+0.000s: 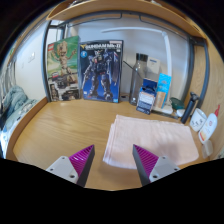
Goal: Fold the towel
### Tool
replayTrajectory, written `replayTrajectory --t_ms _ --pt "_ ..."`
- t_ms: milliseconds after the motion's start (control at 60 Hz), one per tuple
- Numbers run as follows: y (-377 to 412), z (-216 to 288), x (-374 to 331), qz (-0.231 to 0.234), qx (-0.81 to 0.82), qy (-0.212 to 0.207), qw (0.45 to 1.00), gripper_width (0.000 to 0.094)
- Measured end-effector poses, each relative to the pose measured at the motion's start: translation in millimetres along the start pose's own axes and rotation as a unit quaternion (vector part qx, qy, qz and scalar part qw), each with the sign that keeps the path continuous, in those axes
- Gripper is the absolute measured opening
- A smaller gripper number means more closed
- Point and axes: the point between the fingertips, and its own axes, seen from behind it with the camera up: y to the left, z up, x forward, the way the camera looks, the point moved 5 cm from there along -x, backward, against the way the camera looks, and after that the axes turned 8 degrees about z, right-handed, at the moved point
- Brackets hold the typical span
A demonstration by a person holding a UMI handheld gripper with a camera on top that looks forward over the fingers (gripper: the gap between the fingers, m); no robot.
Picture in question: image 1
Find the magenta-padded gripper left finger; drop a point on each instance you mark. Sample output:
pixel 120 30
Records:
pixel 74 168

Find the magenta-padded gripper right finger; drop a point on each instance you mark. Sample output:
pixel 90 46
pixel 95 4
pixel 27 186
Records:
pixel 153 166

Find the pink towel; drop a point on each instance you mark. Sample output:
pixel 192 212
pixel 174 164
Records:
pixel 153 140

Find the small clear plastic container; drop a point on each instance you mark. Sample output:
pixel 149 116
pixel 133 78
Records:
pixel 207 148

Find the white mug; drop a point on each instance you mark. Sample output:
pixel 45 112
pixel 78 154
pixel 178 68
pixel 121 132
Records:
pixel 198 120

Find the white red-capped lotion bottle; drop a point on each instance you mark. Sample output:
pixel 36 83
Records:
pixel 208 128

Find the dark green round container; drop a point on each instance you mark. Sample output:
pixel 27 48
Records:
pixel 177 103

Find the black electric shaver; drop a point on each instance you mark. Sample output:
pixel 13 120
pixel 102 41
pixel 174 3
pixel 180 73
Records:
pixel 189 108

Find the small dark blue box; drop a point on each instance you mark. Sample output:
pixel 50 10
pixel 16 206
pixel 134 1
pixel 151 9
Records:
pixel 146 98

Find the light blue orange box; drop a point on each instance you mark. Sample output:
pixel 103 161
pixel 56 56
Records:
pixel 162 90

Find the clear dark water bottle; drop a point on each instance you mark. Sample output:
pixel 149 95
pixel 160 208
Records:
pixel 137 80

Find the grey-green bedding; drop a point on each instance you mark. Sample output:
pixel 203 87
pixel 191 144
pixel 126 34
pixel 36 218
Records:
pixel 15 100

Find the white cardboard box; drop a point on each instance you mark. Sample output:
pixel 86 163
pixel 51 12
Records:
pixel 154 68

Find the green toy figure box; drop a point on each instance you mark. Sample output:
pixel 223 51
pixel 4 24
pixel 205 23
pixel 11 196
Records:
pixel 63 68

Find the blue robot model kit box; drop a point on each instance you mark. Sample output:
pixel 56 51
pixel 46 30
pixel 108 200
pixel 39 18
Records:
pixel 100 70

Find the white desk lamp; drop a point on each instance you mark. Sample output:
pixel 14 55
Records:
pixel 166 50

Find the dark metal desk frame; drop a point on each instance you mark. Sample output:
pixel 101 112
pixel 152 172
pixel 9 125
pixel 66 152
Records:
pixel 44 66

